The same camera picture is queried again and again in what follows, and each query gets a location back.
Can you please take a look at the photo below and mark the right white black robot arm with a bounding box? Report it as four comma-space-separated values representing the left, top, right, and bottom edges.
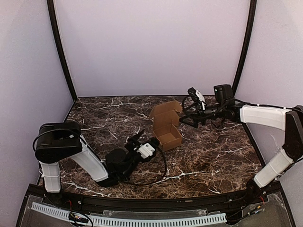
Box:
180, 84, 303, 205

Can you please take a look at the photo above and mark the black front rail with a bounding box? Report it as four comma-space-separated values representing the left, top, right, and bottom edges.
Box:
28, 184, 280, 215

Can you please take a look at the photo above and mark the right black camera cable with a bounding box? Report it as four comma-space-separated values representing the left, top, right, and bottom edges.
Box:
181, 88, 206, 119

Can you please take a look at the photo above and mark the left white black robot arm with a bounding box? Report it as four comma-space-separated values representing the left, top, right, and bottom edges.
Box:
33, 122, 160, 206

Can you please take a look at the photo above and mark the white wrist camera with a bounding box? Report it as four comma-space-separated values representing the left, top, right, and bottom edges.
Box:
136, 143, 155, 159
187, 87, 207, 110

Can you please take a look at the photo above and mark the brown cardboard box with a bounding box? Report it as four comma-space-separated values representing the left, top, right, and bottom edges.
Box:
149, 100, 182, 152

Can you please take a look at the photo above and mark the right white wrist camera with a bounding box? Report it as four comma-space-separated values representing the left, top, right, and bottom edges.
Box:
187, 87, 207, 110

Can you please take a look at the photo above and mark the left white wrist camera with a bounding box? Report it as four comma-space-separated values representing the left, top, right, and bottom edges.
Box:
136, 143, 155, 159

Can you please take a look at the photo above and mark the left black frame post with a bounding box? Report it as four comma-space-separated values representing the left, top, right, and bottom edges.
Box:
46, 0, 78, 102

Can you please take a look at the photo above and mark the black camera cable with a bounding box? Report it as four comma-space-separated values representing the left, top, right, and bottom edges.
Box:
123, 151, 169, 186
181, 88, 206, 119

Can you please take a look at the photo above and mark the white slotted cable duct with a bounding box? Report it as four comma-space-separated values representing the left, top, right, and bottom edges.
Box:
31, 202, 227, 227

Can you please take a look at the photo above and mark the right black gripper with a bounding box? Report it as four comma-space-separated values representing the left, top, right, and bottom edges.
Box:
180, 103, 226, 129

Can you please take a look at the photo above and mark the left black camera cable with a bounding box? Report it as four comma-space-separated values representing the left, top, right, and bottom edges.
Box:
123, 151, 169, 186

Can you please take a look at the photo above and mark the right black frame post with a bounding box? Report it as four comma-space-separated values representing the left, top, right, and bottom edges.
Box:
232, 0, 257, 95

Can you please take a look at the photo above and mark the black frame post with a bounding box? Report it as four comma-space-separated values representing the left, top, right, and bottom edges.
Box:
46, 0, 78, 102
232, 0, 257, 95

